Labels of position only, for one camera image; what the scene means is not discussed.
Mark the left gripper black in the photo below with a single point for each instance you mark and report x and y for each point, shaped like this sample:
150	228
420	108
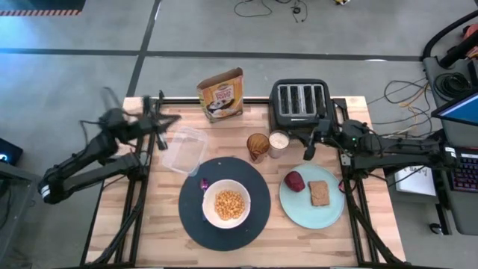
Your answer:
164	121

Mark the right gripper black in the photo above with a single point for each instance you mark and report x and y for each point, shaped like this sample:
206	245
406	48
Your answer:
325	131

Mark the dark red apple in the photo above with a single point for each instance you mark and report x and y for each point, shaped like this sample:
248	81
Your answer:
294	181

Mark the brown toast slice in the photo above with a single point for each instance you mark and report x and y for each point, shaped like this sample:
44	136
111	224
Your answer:
319	193

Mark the purple spoon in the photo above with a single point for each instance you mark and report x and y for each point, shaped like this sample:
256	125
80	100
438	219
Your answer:
204	184

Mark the yellow cereal box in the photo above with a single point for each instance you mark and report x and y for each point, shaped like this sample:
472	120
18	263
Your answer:
222	97

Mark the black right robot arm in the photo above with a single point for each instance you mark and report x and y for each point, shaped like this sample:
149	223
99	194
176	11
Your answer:
396	153

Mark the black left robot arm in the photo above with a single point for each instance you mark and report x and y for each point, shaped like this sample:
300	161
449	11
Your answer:
93	172

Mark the clear plastic container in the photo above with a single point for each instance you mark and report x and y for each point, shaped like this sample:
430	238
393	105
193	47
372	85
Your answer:
185	151

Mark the black four-slot toaster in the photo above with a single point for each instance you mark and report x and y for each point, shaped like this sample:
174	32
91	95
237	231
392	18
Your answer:
298	121

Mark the clear glass with milk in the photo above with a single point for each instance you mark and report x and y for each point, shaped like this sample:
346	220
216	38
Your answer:
278	142

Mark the amber faceted glass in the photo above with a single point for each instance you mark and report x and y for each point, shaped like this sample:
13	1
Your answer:
257	146

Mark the pale green plate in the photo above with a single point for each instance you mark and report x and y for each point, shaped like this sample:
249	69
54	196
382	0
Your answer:
298	209

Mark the dark round woven placemat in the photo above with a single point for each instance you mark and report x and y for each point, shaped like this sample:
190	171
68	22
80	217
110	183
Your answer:
257	209

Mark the white ceramic bowl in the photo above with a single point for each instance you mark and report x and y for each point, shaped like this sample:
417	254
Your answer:
209	213

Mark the yellow cereal puffs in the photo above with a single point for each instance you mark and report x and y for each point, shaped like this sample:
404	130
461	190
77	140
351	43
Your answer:
229	204

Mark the white note board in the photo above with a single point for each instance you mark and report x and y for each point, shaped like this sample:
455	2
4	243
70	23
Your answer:
414	183

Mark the grey side table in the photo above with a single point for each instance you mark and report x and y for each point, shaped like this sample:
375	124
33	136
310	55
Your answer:
22	179

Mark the black caster wheel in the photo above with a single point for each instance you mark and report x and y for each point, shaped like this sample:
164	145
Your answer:
435	228

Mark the small yellow object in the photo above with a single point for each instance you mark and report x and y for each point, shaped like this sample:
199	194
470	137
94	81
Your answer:
341	2

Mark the black device with blue light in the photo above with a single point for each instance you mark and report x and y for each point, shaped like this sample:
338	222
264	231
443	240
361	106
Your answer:
9	151

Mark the laptop screen with blue picture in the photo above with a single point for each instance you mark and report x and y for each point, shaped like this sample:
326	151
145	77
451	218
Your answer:
461	111

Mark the black keyboard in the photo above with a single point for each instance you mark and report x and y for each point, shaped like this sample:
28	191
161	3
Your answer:
465	173

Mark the black tube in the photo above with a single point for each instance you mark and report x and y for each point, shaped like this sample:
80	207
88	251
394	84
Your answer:
457	54

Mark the black mat with hazard stripes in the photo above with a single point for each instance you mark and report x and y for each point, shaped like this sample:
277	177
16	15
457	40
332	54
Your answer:
41	5

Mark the orange object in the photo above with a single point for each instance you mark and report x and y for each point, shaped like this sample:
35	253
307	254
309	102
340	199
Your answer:
471	30

